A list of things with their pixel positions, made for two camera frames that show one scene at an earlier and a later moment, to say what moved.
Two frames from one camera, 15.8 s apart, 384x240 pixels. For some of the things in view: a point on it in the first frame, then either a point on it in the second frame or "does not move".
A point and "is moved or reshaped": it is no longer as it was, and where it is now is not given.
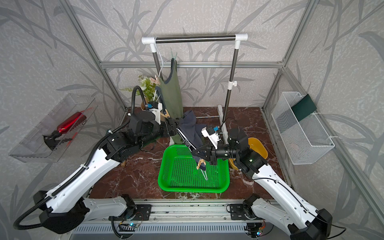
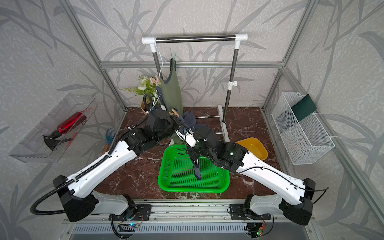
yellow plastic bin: (255, 145) does not move
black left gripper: (173, 131) does not move
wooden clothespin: (166, 115) is moved or reshaped
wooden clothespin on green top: (155, 80) does not move
